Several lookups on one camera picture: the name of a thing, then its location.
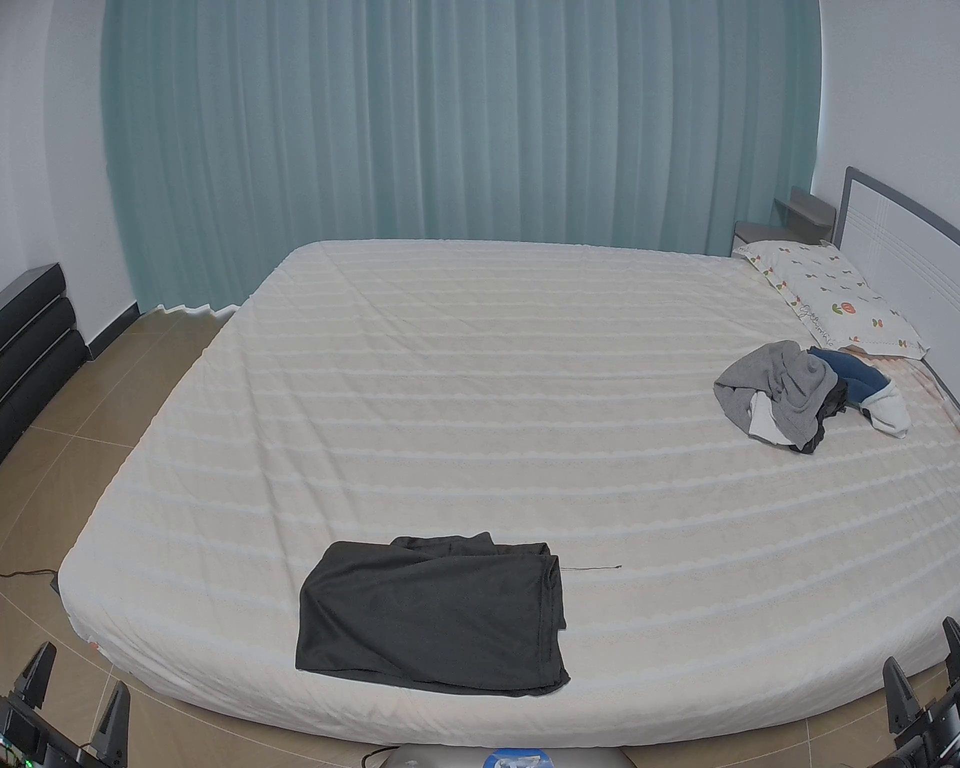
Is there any black chest of drawers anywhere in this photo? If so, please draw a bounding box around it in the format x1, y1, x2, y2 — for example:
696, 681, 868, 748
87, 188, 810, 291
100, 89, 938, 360
0, 262, 90, 462

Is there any grey bedside table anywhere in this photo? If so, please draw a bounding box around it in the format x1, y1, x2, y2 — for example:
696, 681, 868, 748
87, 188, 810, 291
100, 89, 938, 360
733, 187, 837, 249

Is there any white printed pillow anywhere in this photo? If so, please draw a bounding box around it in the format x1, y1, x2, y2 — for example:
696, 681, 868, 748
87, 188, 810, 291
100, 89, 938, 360
731, 240, 930, 357

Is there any blue-green curtain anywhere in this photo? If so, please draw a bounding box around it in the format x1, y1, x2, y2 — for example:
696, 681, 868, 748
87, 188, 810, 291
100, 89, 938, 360
101, 0, 822, 312

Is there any bed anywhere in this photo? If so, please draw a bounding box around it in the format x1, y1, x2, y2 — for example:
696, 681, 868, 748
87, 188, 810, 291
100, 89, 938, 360
56, 166, 960, 751

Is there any black T-shirt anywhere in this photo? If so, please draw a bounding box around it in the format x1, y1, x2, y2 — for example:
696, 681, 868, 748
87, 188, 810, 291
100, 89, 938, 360
294, 531, 573, 697

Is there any pile of clothes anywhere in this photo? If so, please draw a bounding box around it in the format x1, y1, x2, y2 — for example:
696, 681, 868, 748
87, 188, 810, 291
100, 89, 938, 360
712, 339, 913, 455

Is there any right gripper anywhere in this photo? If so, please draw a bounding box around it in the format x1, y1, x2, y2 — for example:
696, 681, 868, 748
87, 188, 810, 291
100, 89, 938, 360
882, 615, 960, 768

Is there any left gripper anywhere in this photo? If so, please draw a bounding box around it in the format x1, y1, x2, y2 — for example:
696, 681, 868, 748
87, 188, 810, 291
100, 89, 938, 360
0, 641, 132, 768

